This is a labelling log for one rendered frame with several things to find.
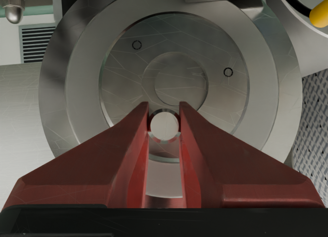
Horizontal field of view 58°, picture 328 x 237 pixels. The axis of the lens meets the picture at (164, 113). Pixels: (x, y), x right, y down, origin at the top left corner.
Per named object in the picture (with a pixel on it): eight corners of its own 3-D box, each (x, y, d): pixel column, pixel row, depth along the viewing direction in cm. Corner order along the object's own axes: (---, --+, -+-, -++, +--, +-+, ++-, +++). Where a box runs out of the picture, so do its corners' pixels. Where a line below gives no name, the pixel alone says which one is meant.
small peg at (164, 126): (183, 143, 11) (146, 144, 11) (177, 140, 14) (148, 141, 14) (182, 107, 12) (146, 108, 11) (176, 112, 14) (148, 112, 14)
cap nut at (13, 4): (19, -9, 47) (21, 18, 47) (29, 1, 51) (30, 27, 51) (-5, -8, 47) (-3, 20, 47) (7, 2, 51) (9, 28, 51)
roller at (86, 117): (271, -22, 16) (288, 190, 16) (199, 72, 42) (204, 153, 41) (59, -12, 16) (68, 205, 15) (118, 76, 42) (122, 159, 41)
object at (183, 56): (268, 34, 15) (228, 181, 14) (254, 46, 17) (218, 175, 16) (123, -10, 15) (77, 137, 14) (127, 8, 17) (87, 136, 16)
